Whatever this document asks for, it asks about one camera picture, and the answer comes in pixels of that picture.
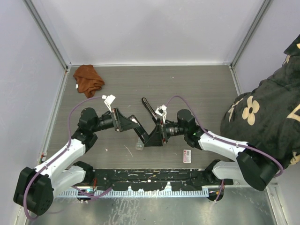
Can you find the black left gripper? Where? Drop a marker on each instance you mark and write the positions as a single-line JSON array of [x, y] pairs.
[[122, 123]]

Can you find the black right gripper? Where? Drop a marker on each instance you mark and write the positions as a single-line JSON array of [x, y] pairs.
[[156, 138]]

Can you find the black stapler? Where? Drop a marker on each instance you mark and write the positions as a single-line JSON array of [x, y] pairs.
[[148, 107], [140, 131]]

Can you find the red white staple box sleeve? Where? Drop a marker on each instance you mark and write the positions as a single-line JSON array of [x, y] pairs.
[[187, 156]]

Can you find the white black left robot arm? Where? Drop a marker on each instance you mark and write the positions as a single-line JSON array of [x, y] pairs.
[[37, 187]]

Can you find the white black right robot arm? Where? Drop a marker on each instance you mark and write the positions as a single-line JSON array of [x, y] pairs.
[[246, 163]]

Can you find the orange-brown cloth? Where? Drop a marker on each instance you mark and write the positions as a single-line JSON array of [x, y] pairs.
[[88, 80]]

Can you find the black floral fleece garment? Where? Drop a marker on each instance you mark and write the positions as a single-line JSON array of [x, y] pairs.
[[268, 117]]

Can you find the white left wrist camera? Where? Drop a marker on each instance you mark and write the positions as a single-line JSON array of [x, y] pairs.
[[108, 100]]

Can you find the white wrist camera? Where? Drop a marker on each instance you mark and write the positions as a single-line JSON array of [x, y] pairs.
[[162, 111], [108, 100]]

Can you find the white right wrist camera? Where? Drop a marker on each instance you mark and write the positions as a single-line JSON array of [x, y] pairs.
[[162, 111]]

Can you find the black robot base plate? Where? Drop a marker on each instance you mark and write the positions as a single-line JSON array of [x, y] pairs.
[[151, 179]]

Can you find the perforated cable duct strip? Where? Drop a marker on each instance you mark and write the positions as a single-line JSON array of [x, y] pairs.
[[72, 193]]

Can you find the aluminium front rail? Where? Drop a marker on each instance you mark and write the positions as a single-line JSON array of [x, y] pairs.
[[29, 173]]

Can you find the aluminium frame post left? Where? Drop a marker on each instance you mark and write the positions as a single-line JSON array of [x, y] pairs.
[[41, 18]]

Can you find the aluminium frame post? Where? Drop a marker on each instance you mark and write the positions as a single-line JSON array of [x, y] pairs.
[[251, 30], [41, 18]]

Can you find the aluminium frame post right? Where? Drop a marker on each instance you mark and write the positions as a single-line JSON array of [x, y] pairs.
[[251, 30]]

